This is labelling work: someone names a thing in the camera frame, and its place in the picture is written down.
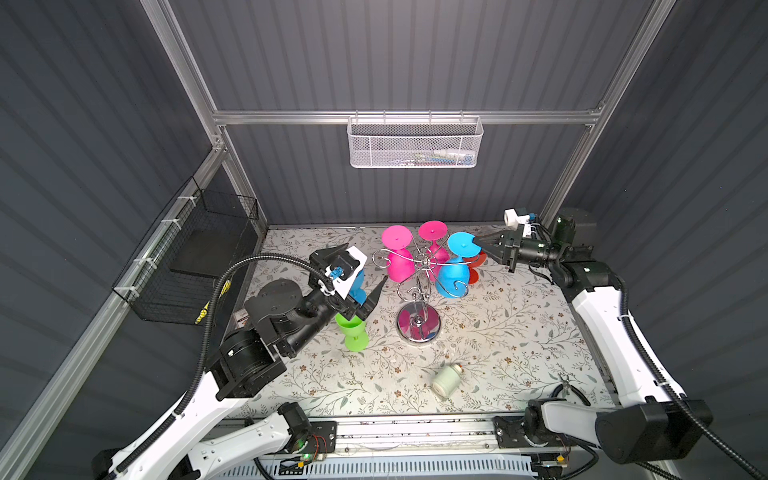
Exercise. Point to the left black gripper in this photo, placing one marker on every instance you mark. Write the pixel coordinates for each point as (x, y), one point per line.
(347, 306)

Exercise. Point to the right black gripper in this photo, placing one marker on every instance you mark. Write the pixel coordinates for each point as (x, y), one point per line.
(506, 245)

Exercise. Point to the blue wine glass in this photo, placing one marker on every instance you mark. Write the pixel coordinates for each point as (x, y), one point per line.
(356, 292)
(454, 275)

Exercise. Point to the red wine glass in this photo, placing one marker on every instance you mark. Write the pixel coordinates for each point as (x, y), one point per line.
(474, 263)

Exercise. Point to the green wine glass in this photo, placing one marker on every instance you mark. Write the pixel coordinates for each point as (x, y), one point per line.
(356, 338)

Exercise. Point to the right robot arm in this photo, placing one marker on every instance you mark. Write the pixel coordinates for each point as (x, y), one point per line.
(652, 419)

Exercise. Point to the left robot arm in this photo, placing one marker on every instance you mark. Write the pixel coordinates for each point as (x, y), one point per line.
(282, 321)

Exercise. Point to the pink wine glass left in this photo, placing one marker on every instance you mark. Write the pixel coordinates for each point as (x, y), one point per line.
(397, 239)

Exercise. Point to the pink wine glass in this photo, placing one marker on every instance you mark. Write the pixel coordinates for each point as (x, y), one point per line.
(434, 232)
(397, 239)

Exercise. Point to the pink wine glass right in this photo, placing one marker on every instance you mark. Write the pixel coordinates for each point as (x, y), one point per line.
(434, 232)

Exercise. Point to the chrome wine glass rack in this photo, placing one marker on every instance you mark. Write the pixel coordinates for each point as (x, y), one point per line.
(417, 321)

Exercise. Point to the floral table mat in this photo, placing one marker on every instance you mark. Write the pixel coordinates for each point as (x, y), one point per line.
(513, 334)

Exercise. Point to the small card on mat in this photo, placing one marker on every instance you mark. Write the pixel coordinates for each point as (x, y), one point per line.
(240, 318)

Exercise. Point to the yellow black striped tool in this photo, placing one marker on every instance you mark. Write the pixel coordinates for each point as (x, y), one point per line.
(222, 290)

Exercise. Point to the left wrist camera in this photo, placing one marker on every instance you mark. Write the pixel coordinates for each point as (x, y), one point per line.
(344, 263)

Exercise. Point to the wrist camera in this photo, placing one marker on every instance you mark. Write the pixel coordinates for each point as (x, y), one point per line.
(519, 221)
(344, 263)

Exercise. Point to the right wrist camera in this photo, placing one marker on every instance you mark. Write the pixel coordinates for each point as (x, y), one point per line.
(519, 221)

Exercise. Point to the white mesh wall basket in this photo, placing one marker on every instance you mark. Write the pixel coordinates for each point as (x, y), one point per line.
(414, 142)

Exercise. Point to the pliers black handles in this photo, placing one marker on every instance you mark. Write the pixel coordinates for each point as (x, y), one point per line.
(565, 387)

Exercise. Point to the black wire wall basket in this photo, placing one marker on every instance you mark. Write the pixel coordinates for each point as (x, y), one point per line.
(206, 230)

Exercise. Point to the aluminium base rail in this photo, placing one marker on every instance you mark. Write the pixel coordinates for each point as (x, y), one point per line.
(428, 435)

